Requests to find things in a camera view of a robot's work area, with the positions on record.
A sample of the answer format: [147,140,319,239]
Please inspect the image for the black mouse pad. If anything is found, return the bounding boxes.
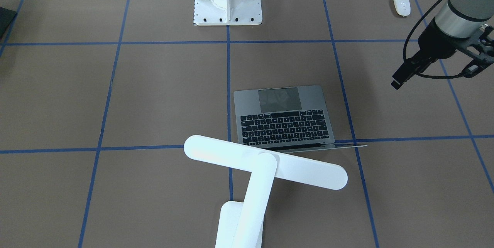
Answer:
[0,7,18,41]

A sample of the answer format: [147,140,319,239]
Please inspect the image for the grey laptop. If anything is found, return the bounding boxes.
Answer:
[233,86,354,153]

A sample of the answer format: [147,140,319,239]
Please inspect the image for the white desk lamp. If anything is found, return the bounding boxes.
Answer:
[183,135,348,248]

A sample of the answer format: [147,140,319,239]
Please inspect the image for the white mouse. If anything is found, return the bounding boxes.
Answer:
[393,0,411,17]

